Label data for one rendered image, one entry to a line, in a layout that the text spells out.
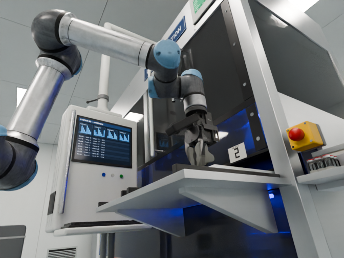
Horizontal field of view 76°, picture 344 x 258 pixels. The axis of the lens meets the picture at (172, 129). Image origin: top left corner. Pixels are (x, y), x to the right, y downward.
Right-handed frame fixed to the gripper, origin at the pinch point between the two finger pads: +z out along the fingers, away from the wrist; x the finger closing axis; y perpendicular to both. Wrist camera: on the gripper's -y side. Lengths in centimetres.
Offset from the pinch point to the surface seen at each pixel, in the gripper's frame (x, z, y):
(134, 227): 67, 12, 10
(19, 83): 297, -203, -79
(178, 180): -8.2, 5.6, -12.7
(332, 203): -12.3, 10.8, 45.2
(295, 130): -18.7, -8.9, 23.5
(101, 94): 94, -81, -6
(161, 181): -1.0, 4.4, -12.9
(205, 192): -2.4, 6.8, -0.2
